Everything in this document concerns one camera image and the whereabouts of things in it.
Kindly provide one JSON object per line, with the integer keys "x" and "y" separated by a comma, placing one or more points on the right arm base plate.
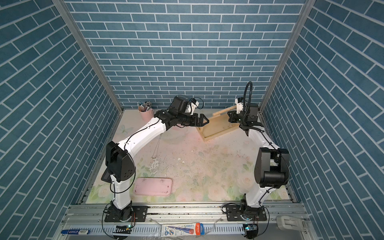
{"x": 236, "y": 213}

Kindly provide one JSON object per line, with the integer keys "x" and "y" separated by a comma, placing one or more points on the pink pen holder cup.
{"x": 147, "y": 115}

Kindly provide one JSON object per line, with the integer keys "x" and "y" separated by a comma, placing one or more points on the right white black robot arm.
{"x": 272, "y": 165}

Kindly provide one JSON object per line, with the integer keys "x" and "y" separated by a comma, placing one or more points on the wooden jewelry display stand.
{"x": 218, "y": 125}

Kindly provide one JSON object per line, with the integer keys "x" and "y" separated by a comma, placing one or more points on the pink plastic tray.
{"x": 153, "y": 186}

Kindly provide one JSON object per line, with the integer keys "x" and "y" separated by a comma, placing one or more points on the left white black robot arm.
{"x": 121, "y": 169}

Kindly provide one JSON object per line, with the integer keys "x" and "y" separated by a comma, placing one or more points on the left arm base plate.
{"x": 128, "y": 214}

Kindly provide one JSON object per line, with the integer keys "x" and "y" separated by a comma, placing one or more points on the pens in cup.
{"x": 144, "y": 106}

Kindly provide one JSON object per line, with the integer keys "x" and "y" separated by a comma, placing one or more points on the black calculator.
{"x": 106, "y": 177}

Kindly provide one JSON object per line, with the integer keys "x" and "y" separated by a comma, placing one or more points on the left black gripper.
{"x": 198, "y": 123}

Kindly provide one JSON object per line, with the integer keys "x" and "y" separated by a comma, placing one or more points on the blue marker pen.
{"x": 75, "y": 232}

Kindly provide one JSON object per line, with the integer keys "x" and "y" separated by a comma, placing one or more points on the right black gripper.
{"x": 232, "y": 117}

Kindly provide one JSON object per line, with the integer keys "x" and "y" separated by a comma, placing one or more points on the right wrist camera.
{"x": 240, "y": 104}

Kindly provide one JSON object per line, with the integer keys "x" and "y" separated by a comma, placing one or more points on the white plastic bracket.
{"x": 290, "y": 223}

